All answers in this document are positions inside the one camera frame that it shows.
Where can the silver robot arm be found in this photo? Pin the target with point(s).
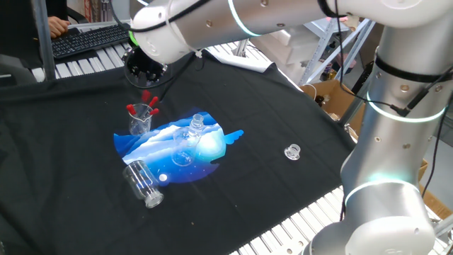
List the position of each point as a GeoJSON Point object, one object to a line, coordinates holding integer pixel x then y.
{"type": "Point", "coordinates": [389, 141]}

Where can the clear glass jar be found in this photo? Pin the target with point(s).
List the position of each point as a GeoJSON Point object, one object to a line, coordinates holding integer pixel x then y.
{"type": "Point", "coordinates": [141, 180]}

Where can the red bulb plastic dropper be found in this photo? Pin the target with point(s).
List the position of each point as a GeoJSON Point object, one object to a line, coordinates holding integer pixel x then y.
{"type": "Point", "coordinates": [129, 107]}
{"type": "Point", "coordinates": [132, 110]}
{"type": "Point", "coordinates": [154, 111]}
{"type": "Point", "coordinates": [153, 101]}
{"type": "Point", "coordinates": [146, 95]}

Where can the white storage crate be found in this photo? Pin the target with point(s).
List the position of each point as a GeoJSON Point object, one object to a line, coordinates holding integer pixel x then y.
{"type": "Point", "coordinates": [283, 49]}

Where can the white metal shelf rack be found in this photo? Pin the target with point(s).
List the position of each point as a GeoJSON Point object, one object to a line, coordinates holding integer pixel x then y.
{"type": "Point", "coordinates": [320, 53]}

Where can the black case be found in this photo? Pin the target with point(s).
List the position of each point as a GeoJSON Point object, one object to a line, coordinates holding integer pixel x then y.
{"type": "Point", "coordinates": [361, 79]}

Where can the person's hand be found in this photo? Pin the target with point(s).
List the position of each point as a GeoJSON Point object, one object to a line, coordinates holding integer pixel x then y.
{"type": "Point", "coordinates": [58, 26]}

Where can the clear glass stopper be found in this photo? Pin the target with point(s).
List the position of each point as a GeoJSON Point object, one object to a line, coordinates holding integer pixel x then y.
{"type": "Point", "coordinates": [292, 152]}

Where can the black office chair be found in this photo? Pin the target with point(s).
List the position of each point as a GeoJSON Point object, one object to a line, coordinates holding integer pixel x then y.
{"type": "Point", "coordinates": [76, 14]}

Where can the small glass beaker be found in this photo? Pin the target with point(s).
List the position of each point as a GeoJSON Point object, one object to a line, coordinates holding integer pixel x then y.
{"type": "Point", "coordinates": [136, 127]}

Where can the small glass vial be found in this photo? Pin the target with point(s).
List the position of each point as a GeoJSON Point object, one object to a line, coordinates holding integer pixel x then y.
{"type": "Point", "coordinates": [196, 127]}

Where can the black computer keyboard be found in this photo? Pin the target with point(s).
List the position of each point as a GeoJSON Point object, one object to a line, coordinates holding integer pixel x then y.
{"type": "Point", "coordinates": [88, 40]}

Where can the black cloth with blue print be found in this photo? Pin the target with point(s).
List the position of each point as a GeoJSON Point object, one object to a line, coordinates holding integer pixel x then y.
{"type": "Point", "coordinates": [265, 113]}

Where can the brown cardboard box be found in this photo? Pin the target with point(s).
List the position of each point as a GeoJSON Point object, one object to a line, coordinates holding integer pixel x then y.
{"type": "Point", "coordinates": [329, 95]}

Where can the large glass beaker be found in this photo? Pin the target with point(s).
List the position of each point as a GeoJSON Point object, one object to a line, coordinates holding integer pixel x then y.
{"type": "Point", "coordinates": [182, 156]}

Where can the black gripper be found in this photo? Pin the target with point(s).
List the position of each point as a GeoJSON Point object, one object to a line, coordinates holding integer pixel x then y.
{"type": "Point", "coordinates": [141, 62]}

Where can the aluminium frame post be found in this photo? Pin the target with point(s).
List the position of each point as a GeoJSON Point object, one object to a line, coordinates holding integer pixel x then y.
{"type": "Point", "coordinates": [240, 47]}
{"type": "Point", "coordinates": [350, 110]}
{"type": "Point", "coordinates": [44, 42]}

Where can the pink box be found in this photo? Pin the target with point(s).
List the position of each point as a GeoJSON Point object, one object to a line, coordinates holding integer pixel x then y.
{"type": "Point", "coordinates": [345, 60]}

